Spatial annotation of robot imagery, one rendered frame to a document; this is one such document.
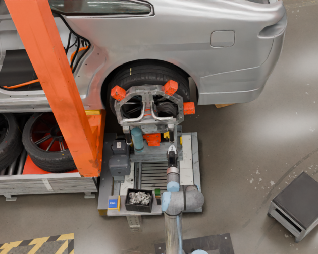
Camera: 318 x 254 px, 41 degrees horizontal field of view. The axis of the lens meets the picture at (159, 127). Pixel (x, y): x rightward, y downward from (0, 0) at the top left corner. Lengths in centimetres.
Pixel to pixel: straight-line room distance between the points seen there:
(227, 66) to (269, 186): 132
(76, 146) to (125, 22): 96
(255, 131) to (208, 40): 157
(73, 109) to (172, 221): 96
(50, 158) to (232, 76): 167
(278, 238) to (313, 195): 48
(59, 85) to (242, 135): 222
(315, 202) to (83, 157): 187
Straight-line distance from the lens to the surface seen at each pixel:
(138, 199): 332
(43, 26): 235
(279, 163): 419
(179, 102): 329
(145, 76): 323
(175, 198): 256
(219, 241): 345
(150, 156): 400
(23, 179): 387
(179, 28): 297
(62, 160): 373
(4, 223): 419
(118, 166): 369
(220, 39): 305
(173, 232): 274
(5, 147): 397
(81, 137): 306
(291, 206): 360
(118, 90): 324
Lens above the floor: 350
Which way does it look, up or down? 53 degrees down
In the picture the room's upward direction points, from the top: 7 degrees counter-clockwise
